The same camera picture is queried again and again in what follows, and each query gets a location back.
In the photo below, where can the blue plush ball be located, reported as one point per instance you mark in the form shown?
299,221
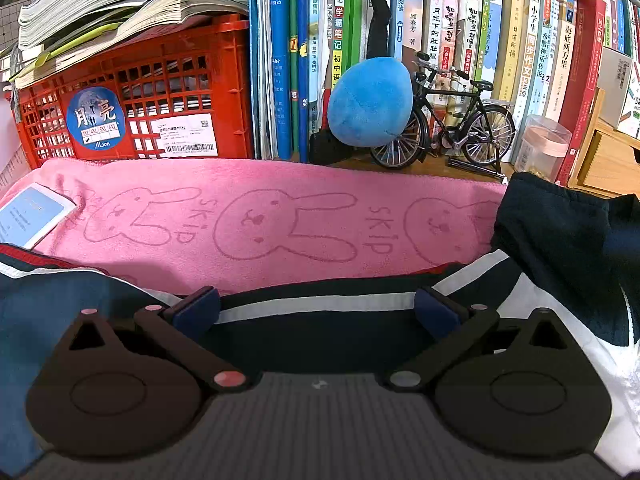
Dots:
370,105

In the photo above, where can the wooden drawer organizer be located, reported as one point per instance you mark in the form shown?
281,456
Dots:
605,165

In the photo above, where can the row of tall blue workbooks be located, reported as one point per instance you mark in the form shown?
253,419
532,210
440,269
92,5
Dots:
280,60

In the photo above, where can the pink rabbit print towel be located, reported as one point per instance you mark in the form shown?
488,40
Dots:
200,240

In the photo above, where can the clear jar with pink lid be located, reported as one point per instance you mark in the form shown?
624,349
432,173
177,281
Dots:
542,145

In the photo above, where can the light blue notebook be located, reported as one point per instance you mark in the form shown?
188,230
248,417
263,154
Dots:
30,215

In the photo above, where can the white paper bag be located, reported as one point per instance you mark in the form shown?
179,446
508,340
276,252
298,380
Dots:
10,145

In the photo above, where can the row of paperback books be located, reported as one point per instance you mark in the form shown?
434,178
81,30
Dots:
540,60

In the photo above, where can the navy and white jacket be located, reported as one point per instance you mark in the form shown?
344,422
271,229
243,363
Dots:
550,240

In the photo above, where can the black model bicycle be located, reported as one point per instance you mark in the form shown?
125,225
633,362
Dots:
490,130

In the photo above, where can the red plastic crate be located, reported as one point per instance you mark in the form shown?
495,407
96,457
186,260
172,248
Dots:
175,90

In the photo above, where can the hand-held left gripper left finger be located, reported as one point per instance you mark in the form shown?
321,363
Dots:
197,312

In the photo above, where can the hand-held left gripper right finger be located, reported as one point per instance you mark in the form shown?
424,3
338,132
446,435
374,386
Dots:
439,312

